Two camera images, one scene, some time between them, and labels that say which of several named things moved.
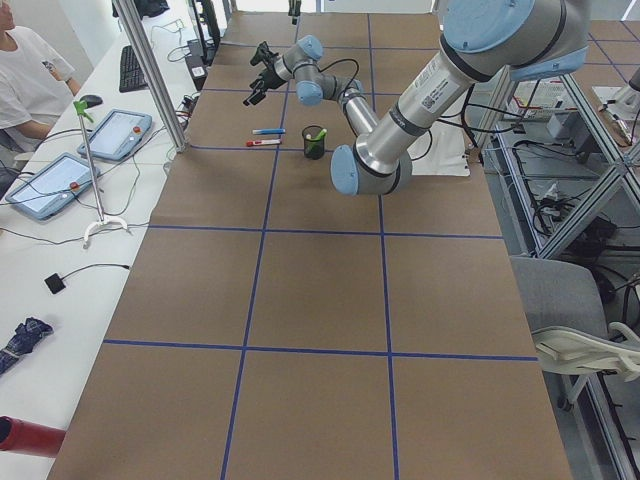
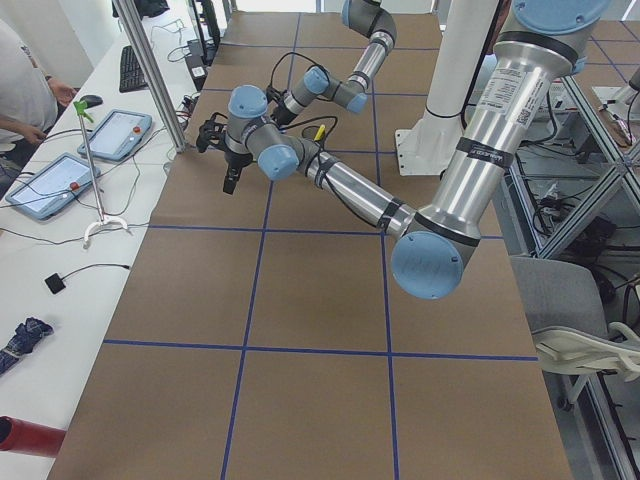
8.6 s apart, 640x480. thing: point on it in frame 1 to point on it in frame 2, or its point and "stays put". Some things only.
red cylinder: [27, 437] stays put
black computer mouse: [92, 100] stays put
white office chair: [563, 302] stays put
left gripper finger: [294, 10] to [234, 170]
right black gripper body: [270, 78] to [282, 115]
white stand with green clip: [83, 112] stays put
